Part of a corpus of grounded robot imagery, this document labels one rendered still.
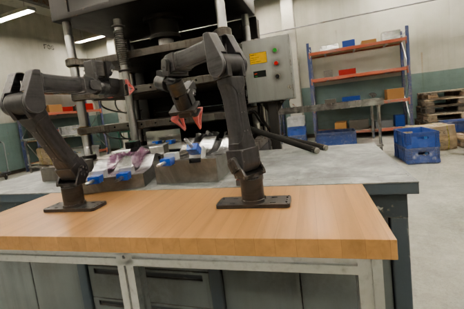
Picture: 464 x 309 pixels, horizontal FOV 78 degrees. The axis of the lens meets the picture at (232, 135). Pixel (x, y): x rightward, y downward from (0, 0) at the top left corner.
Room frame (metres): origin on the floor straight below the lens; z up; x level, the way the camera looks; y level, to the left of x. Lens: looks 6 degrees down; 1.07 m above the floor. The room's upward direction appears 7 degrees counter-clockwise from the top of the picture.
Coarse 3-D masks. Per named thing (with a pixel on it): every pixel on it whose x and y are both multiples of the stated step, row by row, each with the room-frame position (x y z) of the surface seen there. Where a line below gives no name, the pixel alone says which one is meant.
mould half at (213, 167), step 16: (208, 144) 1.32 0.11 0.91; (224, 144) 1.29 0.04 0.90; (176, 160) 1.08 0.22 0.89; (208, 160) 1.04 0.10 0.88; (224, 160) 1.13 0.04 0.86; (160, 176) 1.10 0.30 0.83; (176, 176) 1.08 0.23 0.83; (192, 176) 1.06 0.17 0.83; (208, 176) 1.05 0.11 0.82; (224, 176) 1.11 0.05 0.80
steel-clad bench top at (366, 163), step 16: (352, 144) 1.47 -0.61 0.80; (368, 144) 1.42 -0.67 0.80; (272, 160) 1.31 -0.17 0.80; (288, 160) 1.27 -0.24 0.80; (304, 160) 1.23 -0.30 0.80; (320, 160) 1.19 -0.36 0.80; (336, 160) 1.15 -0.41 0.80; (352, 160) 1.12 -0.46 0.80; (368, 160) 1.09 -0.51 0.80; (384, 160) 1.06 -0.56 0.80; (32, 176) 1.66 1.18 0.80; (272, 176) 1.02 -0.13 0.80; (288, 176) 1.00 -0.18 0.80; (304, 176) 0.97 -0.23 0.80; (320, 176) 0.95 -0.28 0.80; (336, 176) 0.93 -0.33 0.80; (352, 176) 0.91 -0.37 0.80; (368, 176) 0.89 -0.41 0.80; (384, 176) 0.87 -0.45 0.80; (400, 176) 0.85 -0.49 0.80; (0, 192) 1.30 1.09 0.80; (16, 192) 1.26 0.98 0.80; (32, 192) 1.22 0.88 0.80; (48, 192) 1.19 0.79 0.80
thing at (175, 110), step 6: (180, 96) 0.98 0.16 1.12; (186, 96) 1.00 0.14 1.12; (174, 102) 1.00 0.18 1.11; (180, 102) 0.99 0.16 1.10; (186, 102) 1.00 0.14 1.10; (198, 102) 1.03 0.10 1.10; (174, 108) 1.04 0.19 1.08; (180, 108) 1.00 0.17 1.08; (186, 108) 1.01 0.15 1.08; (192, 108) 1.00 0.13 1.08
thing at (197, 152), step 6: (186, 138) 1.01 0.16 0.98; (192, 144) 1.05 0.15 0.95; (198, 144) 1.05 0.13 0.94; (186, 150) 1.05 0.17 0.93; (192, 150) 1.04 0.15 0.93; (198, 150) 1.05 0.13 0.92; (204, 150) 1.09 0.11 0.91; (192, 156) 1.07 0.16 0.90; (198, 156) 1.06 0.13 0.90; (204, 156) 1.09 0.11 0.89
